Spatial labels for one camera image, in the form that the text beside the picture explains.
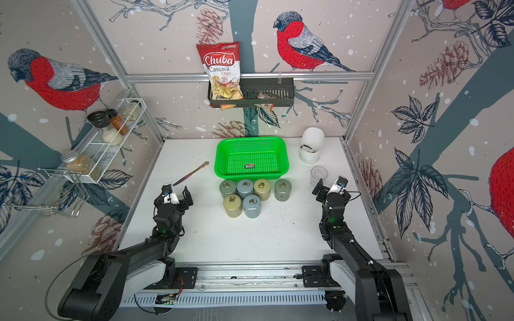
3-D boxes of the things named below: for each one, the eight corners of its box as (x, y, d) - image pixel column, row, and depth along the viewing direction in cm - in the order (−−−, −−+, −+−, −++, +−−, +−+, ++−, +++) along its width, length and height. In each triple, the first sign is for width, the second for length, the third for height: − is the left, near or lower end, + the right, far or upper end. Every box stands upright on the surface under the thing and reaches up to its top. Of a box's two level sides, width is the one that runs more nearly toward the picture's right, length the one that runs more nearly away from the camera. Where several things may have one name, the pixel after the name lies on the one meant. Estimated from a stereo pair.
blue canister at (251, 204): (243, 218, 91) (242, 209, 83) (244, 203, 96) (243, 192, 88) (260, 218, 91) (260, 209, 83) (260, 203, 96) (260, 192, 88)
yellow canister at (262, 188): (251, 195, 99) (250, 184, 91) (262, 185, 103) (262, 174, 95) (262, 204, 95) (262, 195, 88) (273, 194, 99) (273, 184, 91)
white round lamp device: (300, 164, 111) (305, 144, 98) (297, 148, 119) (301, 127, 106) (319, 164, 111) (327, 144, 98) (315, 148, 119) (322, 127, 106)
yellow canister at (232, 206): (225, 217, 91) (222, 209, 84) (227, 203, 96) (224, 194, 89) (241, 217, 91) (240, 209, 84) (243, 203, 96) (241, 194, 89)
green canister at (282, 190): (274, 202, 96) (275, 193, 89) (274, 188, 101) (275, 178, 94) (290, 202, 96) (292, 193, 89) (288, 188, 101) (290, 178, 94)
